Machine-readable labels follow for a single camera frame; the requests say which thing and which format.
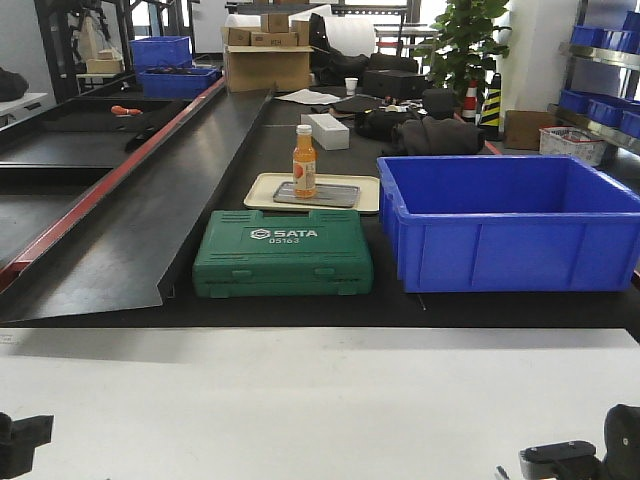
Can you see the large blue plastic bin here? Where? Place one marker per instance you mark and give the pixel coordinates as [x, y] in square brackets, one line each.
[507, 223]

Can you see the white paper cup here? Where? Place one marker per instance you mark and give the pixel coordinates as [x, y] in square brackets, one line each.
[351, 84]

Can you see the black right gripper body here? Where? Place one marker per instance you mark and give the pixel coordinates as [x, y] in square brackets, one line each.
[577, 459]

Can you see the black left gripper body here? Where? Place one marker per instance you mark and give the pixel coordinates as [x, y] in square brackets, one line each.
[19, 439]

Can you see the orange juice bottle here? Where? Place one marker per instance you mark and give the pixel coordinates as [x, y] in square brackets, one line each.
[304, 163]

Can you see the beige plastic tray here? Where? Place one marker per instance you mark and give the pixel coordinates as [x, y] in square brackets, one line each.
[260, 195]

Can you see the black metal ramp panel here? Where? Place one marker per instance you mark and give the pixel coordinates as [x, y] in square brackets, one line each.
[125, 242]

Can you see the blue bin on conveyor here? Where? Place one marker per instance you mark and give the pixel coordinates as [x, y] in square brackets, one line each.
[185, 85]

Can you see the small metal tray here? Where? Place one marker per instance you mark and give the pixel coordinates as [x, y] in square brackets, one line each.
[328, 195]

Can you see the white rectangular box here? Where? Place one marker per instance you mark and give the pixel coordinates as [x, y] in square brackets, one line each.
[328, 132]

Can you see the red white traffic cone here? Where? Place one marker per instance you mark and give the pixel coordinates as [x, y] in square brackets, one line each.
[469, 106]

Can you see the large cardboard box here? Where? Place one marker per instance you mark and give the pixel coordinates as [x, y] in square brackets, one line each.
[249, 68]

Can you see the potted green tree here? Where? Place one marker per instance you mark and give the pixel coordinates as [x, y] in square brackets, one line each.
[465, 47]

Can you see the dark folded cloth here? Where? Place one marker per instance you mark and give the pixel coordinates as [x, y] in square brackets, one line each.
[433, 137]

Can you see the white wire basket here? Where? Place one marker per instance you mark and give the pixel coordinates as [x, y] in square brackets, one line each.
[561, 140]

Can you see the green SATA tool case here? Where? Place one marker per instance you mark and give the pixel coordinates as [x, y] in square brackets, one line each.
[246, 253]

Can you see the yellow black traffic cone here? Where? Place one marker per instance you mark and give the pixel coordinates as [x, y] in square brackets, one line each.
[490, 115]

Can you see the brown cardboard box floor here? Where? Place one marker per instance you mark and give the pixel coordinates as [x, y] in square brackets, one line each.
[522, 128]

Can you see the orange handled tool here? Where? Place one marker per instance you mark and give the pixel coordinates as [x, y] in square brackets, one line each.
[119, 110]

